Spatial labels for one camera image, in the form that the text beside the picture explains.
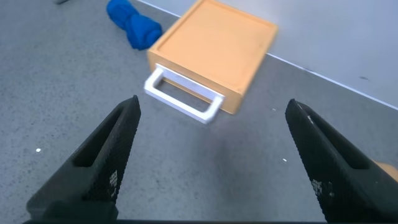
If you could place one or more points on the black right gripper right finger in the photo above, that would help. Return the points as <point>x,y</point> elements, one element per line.
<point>335,168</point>

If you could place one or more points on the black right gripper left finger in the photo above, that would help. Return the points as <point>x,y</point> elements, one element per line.
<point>102,161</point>

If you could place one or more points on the yellow drawer cabinet case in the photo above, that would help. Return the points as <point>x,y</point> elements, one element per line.
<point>211,46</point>

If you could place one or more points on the blue crumpled cloth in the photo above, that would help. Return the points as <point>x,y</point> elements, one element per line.
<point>140,31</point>

